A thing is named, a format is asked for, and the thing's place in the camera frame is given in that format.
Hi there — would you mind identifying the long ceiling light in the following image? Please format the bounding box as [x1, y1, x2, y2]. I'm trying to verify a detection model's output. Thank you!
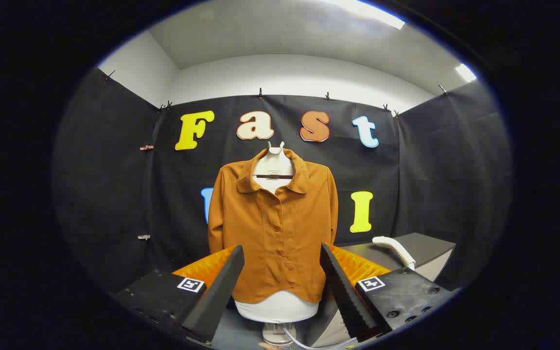
[329, 0, 406, 30]

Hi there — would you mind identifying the white garment hanger form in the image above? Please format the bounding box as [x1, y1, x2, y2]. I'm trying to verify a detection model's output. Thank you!
[235, 141, 320, 347]

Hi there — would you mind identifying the small ceiling light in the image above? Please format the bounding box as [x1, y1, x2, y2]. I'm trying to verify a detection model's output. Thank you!
[455, 63, 478, 83]

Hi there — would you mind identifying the grey table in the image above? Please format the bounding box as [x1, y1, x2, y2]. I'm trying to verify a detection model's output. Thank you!
[309, 232, 456, 348]

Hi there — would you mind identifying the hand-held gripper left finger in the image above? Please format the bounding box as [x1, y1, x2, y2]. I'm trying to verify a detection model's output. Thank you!
[115, 245, 245, 344]

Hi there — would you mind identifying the black backdrop cloth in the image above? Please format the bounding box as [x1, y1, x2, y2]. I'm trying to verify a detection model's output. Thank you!
[54, 68, 511, 302]

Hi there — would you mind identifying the white steamer hose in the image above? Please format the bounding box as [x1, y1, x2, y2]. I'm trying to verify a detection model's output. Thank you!
[282, 327, 358, 350]

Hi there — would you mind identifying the orange button-up shirt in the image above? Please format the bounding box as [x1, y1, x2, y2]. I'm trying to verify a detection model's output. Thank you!
[207, 148, 339, 304]

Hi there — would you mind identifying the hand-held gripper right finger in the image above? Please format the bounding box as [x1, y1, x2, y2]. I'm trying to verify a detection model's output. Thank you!
[320, 243, 455, 343]

